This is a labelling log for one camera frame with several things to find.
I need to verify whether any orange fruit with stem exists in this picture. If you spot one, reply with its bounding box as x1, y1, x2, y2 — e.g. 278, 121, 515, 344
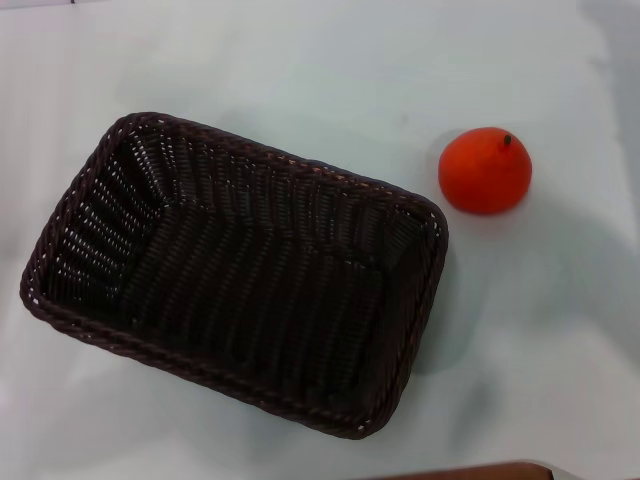
438, 127, 534, 217

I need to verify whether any dark brown woven rectangular basket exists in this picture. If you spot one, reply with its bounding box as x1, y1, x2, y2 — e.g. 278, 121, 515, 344
19, 111, 450, 441

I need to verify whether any brown wooden panel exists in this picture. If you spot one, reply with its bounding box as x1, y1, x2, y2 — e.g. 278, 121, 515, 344
374, 461, 557, 480

